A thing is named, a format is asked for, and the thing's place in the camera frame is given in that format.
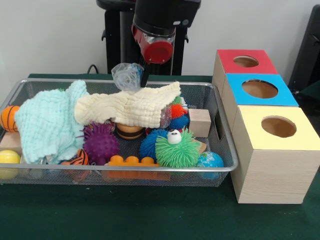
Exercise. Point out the black robot stand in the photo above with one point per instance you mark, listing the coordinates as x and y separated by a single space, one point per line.
112 50

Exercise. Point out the cream waffle cloth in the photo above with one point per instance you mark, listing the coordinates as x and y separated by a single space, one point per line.
130 107

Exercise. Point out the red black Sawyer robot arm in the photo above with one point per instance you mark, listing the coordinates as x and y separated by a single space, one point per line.
160 12

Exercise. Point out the wooden cube block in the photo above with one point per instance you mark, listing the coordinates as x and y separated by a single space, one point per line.
198 122

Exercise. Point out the blue globe ball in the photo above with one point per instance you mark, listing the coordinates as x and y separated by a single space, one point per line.
211 160

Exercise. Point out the orange black striped ball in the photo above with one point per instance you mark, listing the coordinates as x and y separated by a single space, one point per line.
80 158

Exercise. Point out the dark green side table cloth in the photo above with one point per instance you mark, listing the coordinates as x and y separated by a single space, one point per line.
311 96

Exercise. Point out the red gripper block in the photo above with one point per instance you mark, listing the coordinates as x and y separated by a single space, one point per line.
158 52

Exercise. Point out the small orange basketball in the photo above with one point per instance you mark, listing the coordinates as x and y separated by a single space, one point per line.
8 118

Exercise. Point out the orange toy brick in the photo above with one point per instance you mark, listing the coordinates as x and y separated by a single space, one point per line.
130 161

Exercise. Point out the toy burger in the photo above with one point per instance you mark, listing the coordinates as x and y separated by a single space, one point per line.
130 132

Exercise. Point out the wooden box with three holes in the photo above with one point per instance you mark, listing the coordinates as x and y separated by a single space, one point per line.
270 175

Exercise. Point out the yellow ball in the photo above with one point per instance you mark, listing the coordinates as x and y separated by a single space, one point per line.
8 157

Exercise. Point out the blue puffer ball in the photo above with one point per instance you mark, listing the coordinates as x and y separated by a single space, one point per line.
148 146

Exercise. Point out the purple spiky ball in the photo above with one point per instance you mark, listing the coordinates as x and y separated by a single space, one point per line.
101 145

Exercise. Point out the light blue waffle cloth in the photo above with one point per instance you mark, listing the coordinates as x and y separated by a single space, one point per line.
47 122

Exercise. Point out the crinkly clear plastic packet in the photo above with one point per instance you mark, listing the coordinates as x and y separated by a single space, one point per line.
126 76

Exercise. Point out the shallow clear mesh bin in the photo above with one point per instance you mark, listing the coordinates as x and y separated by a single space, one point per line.
37 180

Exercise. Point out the green puffer ball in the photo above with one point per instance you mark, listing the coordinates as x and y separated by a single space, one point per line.
177 152

